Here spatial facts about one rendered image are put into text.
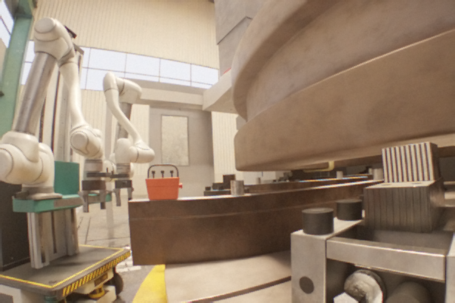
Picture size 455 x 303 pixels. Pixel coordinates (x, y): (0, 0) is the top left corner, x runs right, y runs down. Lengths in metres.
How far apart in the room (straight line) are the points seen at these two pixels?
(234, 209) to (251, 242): 0.23
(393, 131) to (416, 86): 0.14
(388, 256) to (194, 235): 1.11
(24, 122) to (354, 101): 1.27
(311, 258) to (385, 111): 0.49
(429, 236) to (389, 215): 0.08
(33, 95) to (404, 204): 1.27
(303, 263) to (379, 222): 0.16
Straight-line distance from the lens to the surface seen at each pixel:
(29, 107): 1.16
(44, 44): 1.24
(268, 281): 1.11
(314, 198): 1.56
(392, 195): 0.46
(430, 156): 0.56
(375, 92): 0.78
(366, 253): 0.40
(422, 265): 0.38
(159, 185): 1.31
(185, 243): 1.35
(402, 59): 0.78
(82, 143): 1.00
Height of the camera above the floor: 0.79
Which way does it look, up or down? 6 degrees up
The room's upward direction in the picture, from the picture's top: 3 degrees counter-clockwise
